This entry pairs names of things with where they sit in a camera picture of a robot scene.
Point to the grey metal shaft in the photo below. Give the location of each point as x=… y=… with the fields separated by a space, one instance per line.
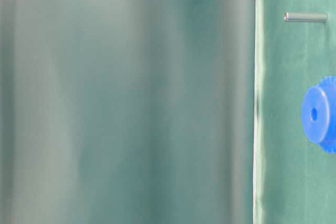
x=304 y=17

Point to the blue plastic gear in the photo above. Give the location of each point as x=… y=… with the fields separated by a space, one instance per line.
x=318 y=114

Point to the green cloth mat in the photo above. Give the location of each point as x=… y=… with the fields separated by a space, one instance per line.
x=294 y=179

